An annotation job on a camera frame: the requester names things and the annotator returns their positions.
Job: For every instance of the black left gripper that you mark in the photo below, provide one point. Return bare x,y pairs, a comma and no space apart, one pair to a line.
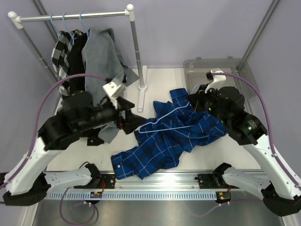
132,121

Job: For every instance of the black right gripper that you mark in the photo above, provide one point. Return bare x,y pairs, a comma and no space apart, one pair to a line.
198,98

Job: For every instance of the blue plaid shirt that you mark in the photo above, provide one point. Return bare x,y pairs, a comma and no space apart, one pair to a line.
177,128

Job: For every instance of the grey shirt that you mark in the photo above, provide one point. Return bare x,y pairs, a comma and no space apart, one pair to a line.
102,57

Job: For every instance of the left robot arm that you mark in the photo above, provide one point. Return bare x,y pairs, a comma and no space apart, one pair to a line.
77,118

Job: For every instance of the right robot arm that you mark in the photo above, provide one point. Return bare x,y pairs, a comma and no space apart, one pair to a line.
279,193

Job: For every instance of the black white checked shirt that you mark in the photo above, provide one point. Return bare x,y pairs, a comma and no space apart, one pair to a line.
60,52

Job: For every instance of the white clothes rack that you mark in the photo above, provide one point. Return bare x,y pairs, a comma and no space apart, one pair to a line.
129,12

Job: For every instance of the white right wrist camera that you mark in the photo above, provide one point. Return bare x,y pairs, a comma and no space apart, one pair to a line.
216,79

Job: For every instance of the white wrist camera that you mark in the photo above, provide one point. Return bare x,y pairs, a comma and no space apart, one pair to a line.
113,90
216,79

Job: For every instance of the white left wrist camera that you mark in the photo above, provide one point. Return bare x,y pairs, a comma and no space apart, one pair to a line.
113,90

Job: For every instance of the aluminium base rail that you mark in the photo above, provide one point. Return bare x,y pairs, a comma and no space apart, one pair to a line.
161,186

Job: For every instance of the aluminium frame post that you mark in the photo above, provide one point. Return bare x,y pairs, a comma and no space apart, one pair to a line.
45,39
264,22

